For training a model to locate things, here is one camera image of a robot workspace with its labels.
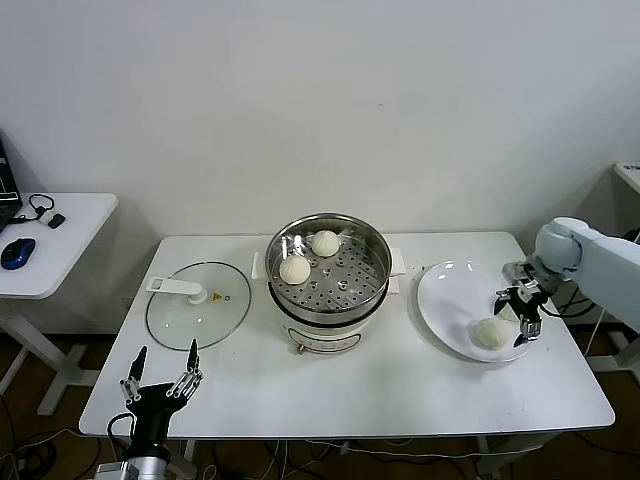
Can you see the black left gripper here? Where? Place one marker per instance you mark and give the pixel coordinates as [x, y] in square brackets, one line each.
[152, 407]

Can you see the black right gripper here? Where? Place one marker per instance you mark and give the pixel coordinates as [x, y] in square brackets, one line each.
[531, 300]

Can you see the white steamed baozi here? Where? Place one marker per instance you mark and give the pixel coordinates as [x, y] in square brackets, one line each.
[294, 270]
[508, 313]
[490, 334]
[326, 242]

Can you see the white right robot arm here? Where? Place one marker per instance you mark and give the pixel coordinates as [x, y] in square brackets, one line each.
[600, 260]

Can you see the stainless steel steamer basket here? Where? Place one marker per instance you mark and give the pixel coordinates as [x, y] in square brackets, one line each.
[350, 290]

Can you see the white round plate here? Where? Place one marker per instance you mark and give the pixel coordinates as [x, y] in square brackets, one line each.
[450, 300]

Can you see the white table leg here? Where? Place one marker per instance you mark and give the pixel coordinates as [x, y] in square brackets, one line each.
[189, 452]
[485, 455]

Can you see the white side table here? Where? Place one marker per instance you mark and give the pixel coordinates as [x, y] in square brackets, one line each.
[75, 250]

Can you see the white electric cooker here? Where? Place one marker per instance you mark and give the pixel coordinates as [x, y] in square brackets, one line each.
[320, 340]

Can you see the small black device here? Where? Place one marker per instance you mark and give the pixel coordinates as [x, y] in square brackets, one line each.
[58, 220]

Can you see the blue computer mouse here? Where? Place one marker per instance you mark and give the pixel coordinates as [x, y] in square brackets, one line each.
[17, 252]

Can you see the small white adapter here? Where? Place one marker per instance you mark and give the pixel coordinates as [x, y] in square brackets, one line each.
[47, 216]

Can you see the black laptop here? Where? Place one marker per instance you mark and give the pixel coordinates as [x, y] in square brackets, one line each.
[7, 190]

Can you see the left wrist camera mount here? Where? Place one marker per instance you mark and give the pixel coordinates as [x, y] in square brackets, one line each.
[115, 471]

